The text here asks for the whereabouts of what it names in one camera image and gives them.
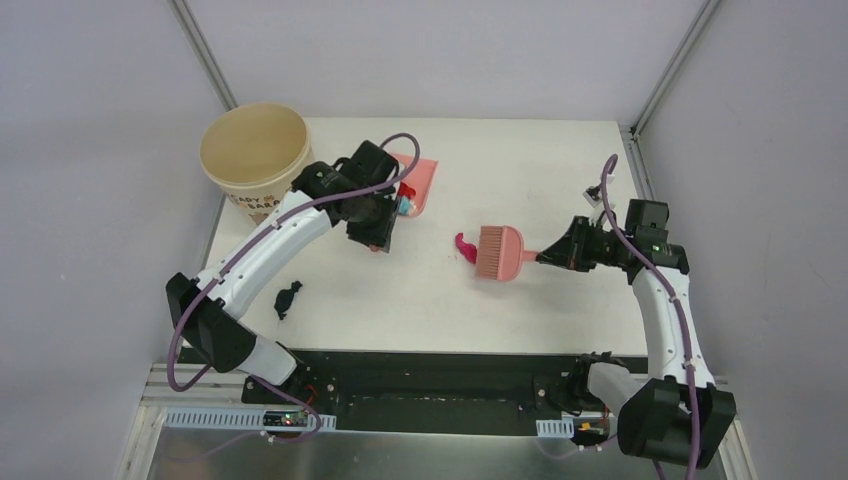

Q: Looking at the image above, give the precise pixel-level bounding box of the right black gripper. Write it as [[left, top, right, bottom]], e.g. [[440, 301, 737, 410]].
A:
[[537, 215, 632, 272]]

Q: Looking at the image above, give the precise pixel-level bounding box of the pink hand brush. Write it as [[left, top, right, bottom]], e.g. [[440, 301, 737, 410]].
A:
[[475, 225, 539, 282]]

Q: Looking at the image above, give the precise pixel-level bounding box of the pink plastic dustpan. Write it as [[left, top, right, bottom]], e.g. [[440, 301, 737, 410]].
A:
[[394, 158, 438, 218]]

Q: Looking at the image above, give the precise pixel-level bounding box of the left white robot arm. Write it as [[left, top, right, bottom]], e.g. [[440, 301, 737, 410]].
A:
[[165, 141, 420, 405]]

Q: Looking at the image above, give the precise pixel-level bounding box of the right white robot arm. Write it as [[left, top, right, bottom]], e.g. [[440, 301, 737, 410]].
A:
[[536, 199, 737, 470]]

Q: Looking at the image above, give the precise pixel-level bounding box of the light blue paper scrap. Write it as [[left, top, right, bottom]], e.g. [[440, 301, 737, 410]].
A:
[[398, 197, 414, 216]]

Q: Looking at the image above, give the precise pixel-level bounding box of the red paper scrap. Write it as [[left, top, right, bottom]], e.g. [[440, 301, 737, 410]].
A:
[[398, 182, 416, 201]]

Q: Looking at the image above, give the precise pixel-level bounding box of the magenta paper scrap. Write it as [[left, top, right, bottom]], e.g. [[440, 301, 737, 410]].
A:
[[454, 233, 478, 265]]

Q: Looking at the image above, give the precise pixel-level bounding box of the black paper scrap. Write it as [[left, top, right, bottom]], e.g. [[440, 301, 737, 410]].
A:
[[273, 280, 303, 321]]

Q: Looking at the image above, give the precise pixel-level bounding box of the beige paper bucket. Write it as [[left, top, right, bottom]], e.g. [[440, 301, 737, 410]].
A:
[[199, 102, 315, 225]]

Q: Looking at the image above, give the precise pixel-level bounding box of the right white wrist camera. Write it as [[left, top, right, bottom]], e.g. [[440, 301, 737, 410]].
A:
[[582, 173, 616, 209]]

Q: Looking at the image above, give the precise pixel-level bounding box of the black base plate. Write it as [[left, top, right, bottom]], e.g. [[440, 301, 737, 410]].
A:
[[281, 349, 603, 436]]

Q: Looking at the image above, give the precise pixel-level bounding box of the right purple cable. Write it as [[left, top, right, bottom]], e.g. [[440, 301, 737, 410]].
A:
[[536, 154, 704, 480]]

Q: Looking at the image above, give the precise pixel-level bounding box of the aluminium front rail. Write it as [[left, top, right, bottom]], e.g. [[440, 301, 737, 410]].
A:
[[140, 362, 738, 420]]

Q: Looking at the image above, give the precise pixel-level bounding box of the left aluminium frame post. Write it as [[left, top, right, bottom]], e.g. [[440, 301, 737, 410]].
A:
[[167, 0, 239, 111]]

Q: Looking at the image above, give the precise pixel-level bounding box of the aluminium frame post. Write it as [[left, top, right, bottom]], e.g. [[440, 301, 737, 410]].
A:
[[629, 0, 724, 142], [167, 0, 239, 111]]

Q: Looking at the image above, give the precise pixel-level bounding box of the right aluminium frame post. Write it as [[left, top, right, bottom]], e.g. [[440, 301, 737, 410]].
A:
[[629, 0, 724, 142]]

